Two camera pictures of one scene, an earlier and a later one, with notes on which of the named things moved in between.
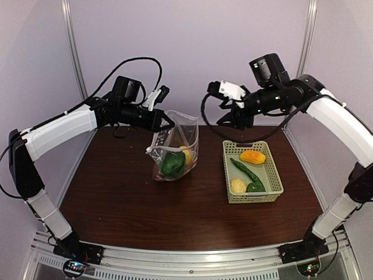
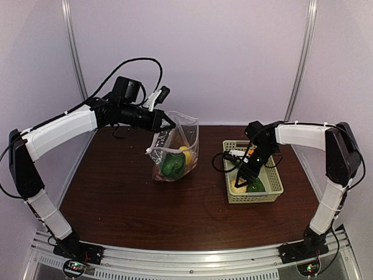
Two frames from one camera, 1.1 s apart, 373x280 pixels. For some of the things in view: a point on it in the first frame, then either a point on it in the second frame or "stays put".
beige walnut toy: [238, 185] stays put
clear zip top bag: [175, 149] stays put
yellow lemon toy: [187, 154] stays put
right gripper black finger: [229, 120] -> [242, 184]
